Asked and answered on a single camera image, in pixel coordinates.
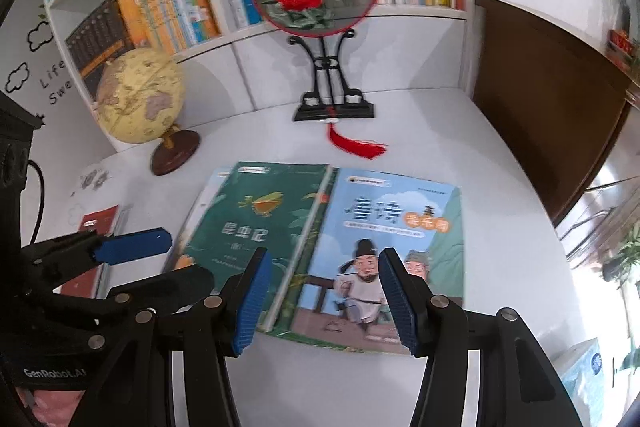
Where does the green insect book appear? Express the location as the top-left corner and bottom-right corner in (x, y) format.
(162, 161), (332, 333)

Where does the white bookcase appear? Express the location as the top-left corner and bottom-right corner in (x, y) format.
(37, 0), (471, 152)

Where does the light blue tissue box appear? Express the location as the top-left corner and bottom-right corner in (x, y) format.
(557, 338), (607, 427)

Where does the black fan stand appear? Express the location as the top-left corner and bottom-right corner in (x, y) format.
(288, 29), (376, 122)

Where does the cloud outline wall sticker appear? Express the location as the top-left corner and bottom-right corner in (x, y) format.
(4, 62), (31, 95)

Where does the brown wooden cabinet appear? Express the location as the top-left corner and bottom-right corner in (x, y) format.
(472, 0), (640, 228)

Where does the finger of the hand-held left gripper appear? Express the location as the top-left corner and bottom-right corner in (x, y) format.
(20, 228), (173, 289)
(54, 264), (216, 334)

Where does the red box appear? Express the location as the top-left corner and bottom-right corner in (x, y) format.
(605, 29), (640, 72)

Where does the small potted plant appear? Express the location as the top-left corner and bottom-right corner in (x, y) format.
(600, 227), (640, 303)

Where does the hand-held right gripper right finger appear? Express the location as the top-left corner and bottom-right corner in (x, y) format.
(377, 248), (583, 427)

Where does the row of orange yellow books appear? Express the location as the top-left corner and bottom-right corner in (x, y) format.
(117, 0), (221, 55)

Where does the row of dark books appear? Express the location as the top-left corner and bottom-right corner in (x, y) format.
(65, 0), (136, 98)

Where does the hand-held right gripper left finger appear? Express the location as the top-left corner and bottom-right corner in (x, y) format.
(90, 247), (273, 427)

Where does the light blue poetry book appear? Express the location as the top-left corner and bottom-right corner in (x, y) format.
(257, 167), (466, 356)

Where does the person's left hand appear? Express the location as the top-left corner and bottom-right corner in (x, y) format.
(15, 384), (76, 427)

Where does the yellow globe on wooden base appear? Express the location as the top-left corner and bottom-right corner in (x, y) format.
(95, 47), (201, 176)

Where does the dark red book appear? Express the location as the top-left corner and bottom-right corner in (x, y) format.
(60, 205), (121, 295)

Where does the black lettering wall sticker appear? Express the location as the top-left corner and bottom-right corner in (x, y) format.
(37, 62), (76, 108)

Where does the black cable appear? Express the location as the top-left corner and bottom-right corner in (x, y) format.
(25, 159), (47, 248)

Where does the red tassel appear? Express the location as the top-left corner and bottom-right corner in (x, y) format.
(326, 107), (388, 159)

